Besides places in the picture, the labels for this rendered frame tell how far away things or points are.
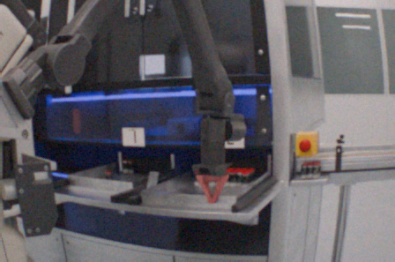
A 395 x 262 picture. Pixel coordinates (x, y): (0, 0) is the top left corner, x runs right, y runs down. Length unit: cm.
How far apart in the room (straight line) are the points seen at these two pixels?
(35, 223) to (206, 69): 56
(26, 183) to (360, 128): 546
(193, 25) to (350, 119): 511
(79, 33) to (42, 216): 38
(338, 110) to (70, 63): 543
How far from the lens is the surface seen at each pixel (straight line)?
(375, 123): 612
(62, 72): 84
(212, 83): 116
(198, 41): 113
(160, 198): 130
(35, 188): 96
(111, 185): 149
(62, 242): 207
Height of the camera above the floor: 118
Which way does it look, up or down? 3 degrees down
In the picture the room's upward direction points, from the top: 2 degrees counter-clockwise
